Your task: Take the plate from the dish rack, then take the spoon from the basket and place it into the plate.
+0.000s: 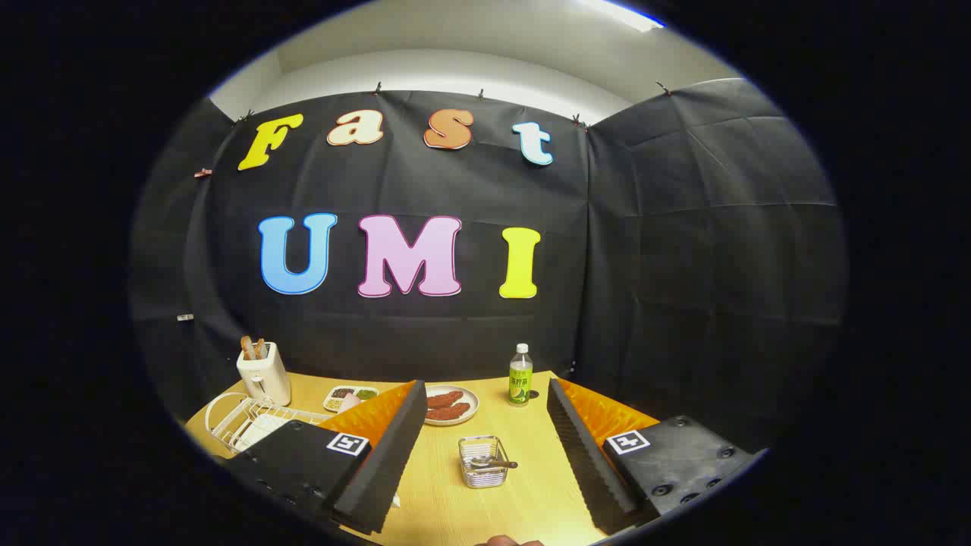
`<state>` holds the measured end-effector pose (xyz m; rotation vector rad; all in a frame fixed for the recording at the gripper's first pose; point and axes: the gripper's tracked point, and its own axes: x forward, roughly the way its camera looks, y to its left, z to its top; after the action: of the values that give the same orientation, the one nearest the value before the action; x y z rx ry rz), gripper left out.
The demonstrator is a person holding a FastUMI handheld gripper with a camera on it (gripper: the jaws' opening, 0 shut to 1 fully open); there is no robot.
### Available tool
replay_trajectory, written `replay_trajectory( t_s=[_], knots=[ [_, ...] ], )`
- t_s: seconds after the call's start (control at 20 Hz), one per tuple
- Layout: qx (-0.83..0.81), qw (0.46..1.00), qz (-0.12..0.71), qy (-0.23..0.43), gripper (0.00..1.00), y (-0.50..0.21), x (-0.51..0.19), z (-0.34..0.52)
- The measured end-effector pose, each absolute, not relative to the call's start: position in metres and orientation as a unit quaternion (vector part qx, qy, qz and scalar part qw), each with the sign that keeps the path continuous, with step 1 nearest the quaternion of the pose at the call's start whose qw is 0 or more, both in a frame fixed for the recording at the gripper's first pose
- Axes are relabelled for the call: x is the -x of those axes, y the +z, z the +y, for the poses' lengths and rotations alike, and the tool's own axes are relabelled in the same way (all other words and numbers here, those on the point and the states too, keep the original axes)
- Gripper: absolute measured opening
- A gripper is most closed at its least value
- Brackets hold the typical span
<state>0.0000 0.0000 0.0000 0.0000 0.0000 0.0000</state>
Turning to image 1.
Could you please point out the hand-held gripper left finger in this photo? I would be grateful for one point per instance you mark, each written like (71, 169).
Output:
(394, 462)

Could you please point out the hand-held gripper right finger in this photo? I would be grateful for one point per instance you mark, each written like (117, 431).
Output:
(580, 455)

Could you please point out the white round plate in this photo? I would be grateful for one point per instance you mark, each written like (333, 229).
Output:
(469, 398)

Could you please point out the brown sausage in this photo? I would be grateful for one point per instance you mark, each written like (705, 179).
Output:
(444, 399)
(449, 412)

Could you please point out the white sectioned tray with beans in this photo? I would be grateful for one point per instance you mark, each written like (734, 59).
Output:
(364, 394)

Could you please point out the green label drink bottle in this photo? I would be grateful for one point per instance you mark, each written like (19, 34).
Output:
(520, 379)

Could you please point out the white toaster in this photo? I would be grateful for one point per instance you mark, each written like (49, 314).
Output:
(265, 379)

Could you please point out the black backdrop cloth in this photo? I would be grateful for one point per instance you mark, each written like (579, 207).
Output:
(683, 265)

